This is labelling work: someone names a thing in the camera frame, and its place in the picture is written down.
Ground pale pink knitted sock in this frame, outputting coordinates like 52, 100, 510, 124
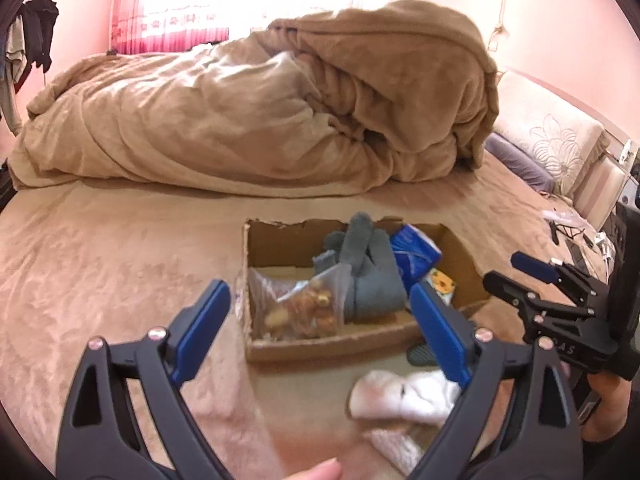
363, 428, 426, 476

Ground white sock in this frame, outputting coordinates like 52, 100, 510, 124
348, 369, 461, 424

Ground pink curtain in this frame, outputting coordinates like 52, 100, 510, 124
110, 0, 409, 55

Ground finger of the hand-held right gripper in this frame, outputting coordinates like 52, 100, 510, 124
510, 252, 607, 307
483, 270, 597, 322

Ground wall cable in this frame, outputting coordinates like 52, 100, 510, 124
487, 0, 517, 52

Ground brown fleece blanket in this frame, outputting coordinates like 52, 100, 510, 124
249, 0, 501, 182

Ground yellow patterned small packet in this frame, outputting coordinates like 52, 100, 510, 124
427, 268, 459, 306

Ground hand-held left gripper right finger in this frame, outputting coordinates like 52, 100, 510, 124
407, 281, 584, 480

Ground cardboard box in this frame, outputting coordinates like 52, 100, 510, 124
242, 216, 494, 364

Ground floral cream pillow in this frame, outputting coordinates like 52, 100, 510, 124
492, 69, 609, 196

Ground dark grey sock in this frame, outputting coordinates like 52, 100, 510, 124
407, 342, 441, 367

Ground cream duvet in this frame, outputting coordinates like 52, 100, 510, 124
9, 35, 461, 197

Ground purple pillow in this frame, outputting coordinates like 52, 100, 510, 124
483, 132, 556, 194

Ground black cable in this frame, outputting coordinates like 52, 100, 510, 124
547, 219, 587, 247

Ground blue packet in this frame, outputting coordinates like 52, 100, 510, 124
389, 224, 444, 296

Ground person's left hand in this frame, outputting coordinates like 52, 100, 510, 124
283, 459, 344, 480

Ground cream padded headboard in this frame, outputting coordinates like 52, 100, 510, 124
574, 157, 632, 231

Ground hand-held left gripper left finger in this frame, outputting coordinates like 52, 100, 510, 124
56, 279, 233, 480

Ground person's right hand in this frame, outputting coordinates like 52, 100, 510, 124
582, 372, 632, 443

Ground hanging light clothes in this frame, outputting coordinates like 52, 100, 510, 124
2, 14, 27, 82

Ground hanging dark clothes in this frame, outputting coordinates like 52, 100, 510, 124
19, 0, 60, 74

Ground clear bag of nuts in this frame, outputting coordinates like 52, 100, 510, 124
247, 265, 351, 344

